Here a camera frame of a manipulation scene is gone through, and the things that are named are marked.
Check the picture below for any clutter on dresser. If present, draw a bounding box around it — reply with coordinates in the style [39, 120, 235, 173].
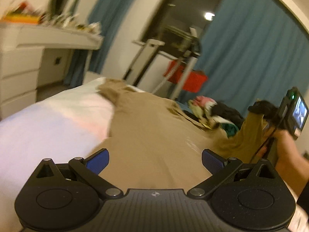
[1, 1, 102, 35]

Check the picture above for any exercise machine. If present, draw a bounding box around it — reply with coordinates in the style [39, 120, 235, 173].
[123, 26, 202, 100]

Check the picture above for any tan khaki garment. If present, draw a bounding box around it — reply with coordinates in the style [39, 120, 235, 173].
[98, 78, 266, 191]

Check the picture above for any teal curtain right panel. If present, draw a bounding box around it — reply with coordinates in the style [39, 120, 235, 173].
[195, 0, 308, 115]

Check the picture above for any person right hand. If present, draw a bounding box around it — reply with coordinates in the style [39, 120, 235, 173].
[263, 127, 300, 173]

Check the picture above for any teal curtain left panel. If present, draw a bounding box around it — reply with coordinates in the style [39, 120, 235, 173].
[63, 0, 134, 88]

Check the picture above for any pastel tie-dye duvet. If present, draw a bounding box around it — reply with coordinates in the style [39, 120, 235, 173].
[1, 78, 114, 231]

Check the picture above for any teal curtain panel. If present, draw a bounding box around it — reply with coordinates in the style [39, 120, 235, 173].
[195, 0, 308, 115]
[63, 0, 134, 88]

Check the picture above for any red fabric bag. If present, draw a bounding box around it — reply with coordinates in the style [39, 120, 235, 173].
[163, 59, 209, 93]

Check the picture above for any white dresser desk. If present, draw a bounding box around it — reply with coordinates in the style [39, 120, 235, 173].
[1, 22, 103, 119]

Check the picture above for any pile of mixed clothes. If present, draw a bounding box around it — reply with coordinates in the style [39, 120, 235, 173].
[188, 96, 244, 138]

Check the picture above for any dark window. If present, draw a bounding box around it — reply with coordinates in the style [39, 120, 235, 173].
[141, 0, 222, 57]

